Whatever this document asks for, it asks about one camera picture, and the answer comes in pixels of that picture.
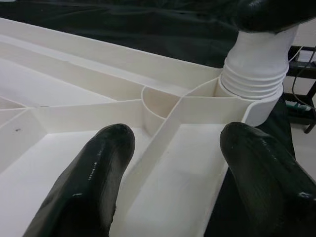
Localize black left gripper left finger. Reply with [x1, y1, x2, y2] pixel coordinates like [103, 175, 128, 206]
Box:
[23, 123, 136, 237]

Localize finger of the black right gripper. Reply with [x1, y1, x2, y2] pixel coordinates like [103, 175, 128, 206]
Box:
[233, 0, 316, 34]

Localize black metal rack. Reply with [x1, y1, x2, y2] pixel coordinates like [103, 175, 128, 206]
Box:
[283, 44, 316, 134]

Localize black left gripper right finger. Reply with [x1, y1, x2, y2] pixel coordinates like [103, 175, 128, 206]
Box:
[219, 122, 316, 237]

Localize white plastic children table top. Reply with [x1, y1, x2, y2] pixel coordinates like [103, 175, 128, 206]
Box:
[0, 17, 283, 237]

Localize black tablecloth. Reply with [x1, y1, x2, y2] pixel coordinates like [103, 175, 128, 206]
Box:
[0, 0, 316, 237]

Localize white plastic table leg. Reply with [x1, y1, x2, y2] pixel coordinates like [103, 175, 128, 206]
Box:
[219, 24, 301, 99]

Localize white floor cord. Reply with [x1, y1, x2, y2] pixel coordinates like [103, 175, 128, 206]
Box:
[287, 45, 304, 62]

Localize white power strip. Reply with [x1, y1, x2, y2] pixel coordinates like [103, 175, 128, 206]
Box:
[285, 100, 312, 111]

